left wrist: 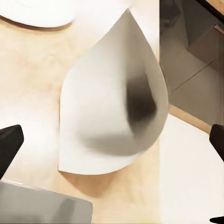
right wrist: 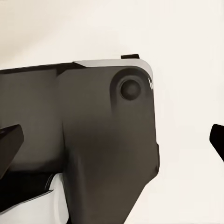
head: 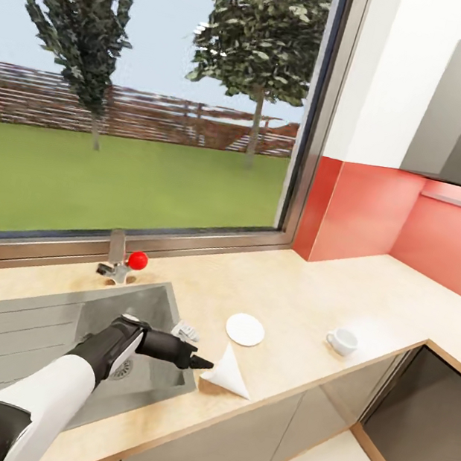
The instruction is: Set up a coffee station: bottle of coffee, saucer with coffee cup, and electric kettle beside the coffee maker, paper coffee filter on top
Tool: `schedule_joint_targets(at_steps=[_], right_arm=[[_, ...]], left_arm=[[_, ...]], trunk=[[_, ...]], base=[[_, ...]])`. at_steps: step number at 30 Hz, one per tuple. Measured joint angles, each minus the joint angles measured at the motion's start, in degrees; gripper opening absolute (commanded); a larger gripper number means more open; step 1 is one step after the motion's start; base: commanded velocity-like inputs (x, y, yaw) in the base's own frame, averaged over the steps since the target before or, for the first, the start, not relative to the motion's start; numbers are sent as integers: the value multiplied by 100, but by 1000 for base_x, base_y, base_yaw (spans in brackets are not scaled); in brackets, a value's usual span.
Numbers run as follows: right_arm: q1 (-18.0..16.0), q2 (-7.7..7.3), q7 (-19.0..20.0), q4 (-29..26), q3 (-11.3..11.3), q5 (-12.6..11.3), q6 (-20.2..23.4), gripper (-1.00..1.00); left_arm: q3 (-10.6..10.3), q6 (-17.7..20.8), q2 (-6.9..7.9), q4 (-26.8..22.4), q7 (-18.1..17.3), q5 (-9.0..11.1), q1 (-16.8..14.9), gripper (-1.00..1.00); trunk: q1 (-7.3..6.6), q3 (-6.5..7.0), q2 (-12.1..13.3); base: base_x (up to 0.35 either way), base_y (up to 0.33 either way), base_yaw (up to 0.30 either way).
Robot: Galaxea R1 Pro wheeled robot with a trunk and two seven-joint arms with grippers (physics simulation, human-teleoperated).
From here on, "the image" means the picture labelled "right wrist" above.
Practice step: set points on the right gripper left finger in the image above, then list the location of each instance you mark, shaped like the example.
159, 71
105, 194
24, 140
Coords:
11, 140

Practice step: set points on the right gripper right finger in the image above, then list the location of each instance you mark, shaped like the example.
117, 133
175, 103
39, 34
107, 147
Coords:
217, 139

